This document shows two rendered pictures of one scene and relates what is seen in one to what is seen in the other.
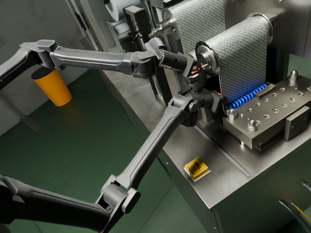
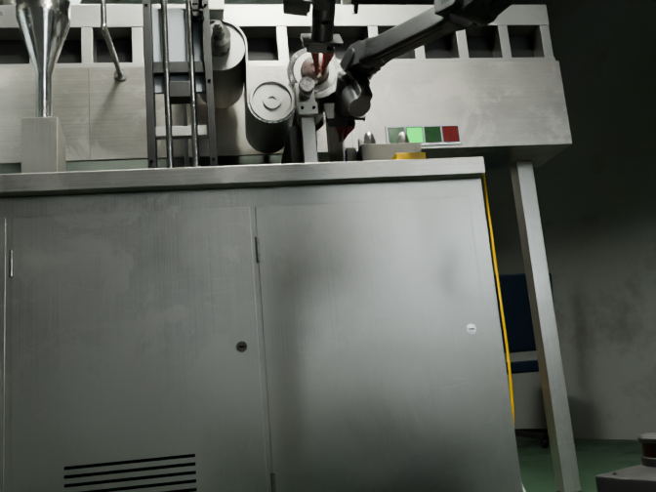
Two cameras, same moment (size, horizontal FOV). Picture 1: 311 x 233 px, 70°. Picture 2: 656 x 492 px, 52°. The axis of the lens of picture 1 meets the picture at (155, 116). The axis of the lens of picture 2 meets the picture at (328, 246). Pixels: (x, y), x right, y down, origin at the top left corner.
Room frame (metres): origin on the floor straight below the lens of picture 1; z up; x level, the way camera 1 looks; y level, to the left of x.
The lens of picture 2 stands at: (0.64, 1.42, 0.44)
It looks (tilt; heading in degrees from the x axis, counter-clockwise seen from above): 11 degrees up; 274
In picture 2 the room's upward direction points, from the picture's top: 5 degrees counter-clockwise
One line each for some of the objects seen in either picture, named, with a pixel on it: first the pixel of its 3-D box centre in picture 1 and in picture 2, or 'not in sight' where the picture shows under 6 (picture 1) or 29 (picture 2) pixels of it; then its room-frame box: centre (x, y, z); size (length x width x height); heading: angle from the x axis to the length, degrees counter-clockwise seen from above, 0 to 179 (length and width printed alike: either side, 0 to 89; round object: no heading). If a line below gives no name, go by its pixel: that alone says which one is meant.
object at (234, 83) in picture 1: (244, 81); (334, 139); (0.72, -0.40, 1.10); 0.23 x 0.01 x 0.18; 103
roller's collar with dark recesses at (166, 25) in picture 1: (165, 27); (218, 40); (0.99, -0.19, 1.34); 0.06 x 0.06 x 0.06; 13
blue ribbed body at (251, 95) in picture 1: (249, 97); not in sight; (0.70, -0.41, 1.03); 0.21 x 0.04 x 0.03; 103
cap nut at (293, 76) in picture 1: (294, 74); not in sight; (0.70, -0.61, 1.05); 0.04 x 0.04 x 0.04
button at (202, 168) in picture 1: (196, 168); (407, 162); (0.54, -0.08, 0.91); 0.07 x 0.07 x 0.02; 13
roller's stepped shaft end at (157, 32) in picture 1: (154, 33); (218, 28); (0.98, -0.13, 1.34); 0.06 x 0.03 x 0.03; 103
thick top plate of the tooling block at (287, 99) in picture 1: (274, 107); (376, 177); (0.61, -0.47, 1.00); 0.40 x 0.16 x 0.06; 103
